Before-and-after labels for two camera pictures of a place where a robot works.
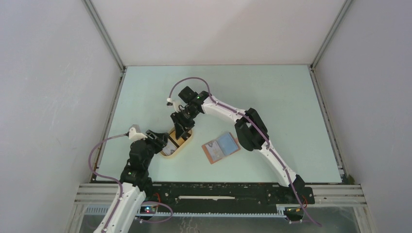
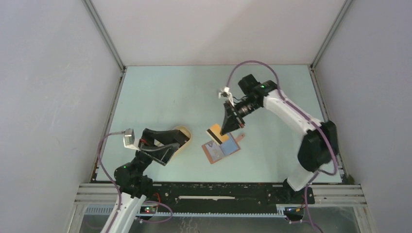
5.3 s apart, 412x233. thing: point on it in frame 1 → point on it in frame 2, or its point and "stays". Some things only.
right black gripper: x=182 y=126 → x=231 y=123
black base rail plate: x=227 y=197 stays
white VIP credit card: x=214 y=150 stays
